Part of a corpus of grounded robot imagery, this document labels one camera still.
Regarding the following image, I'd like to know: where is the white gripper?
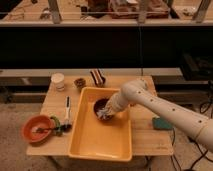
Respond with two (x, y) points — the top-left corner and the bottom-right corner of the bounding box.
(106, 92), (129, 116)

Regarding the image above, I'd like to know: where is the purple bowl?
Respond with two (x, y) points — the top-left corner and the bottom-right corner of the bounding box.
(93, 98), (113, 121)

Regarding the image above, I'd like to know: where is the grey towel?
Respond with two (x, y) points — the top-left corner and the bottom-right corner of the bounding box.
(97, 108), (113, 120)

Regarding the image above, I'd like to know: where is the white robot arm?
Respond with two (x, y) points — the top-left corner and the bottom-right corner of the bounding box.
(107, 79), (213, 149)

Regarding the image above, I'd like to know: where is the orange bowl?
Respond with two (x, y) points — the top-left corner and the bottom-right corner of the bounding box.
(21, 115), (54, 143)

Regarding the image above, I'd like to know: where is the spoon in orange bowl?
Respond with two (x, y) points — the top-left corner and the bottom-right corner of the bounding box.
(35, 128), (57, 133)

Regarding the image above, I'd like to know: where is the striped cloth in cup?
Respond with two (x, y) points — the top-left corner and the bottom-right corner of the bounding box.
(90, 69), (106, 87)

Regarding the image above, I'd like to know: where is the small brown cup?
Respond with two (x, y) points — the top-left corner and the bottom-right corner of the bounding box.
(74, 78), (86, 89)

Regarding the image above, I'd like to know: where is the green sponge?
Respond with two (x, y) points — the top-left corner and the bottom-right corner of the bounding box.
(152, 117), (173, 130)

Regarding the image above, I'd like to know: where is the yellow plastic tub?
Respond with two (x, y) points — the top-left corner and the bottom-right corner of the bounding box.
(68, 87), (132, 162)

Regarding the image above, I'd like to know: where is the white cup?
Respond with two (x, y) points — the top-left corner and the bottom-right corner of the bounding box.
(51, 73), (65, 91)

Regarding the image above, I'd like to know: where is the green vegetable toy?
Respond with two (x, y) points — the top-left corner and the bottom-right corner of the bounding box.
(50, 116), (62, 136)

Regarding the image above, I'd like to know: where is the black cable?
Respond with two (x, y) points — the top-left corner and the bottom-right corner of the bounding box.
(170, 99), (213, 171)

